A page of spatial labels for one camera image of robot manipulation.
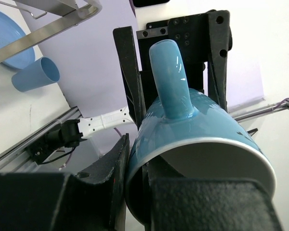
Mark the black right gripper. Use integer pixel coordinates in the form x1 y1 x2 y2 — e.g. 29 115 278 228
113 10 233 128

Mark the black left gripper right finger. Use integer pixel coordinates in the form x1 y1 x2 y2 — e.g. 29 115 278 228
142 158 282 231

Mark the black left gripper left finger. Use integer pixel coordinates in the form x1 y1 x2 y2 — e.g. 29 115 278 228
0 134 130 231

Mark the blue white mug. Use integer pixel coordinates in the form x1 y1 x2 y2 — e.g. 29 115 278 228
125 39 276 223

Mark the blue plastic cup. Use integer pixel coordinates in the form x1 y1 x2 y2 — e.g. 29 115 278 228
12 57 60 92

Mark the light blue plate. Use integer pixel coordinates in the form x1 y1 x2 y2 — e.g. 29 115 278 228
0 12 35 70

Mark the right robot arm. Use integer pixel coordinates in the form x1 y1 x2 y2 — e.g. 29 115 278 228
28 10 233 164

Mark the aluminium mounting rail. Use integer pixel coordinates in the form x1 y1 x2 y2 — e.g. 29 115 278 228
0 106 82 172

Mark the steel wire dish rack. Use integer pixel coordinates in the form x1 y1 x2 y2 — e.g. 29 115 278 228
0 0 103 63

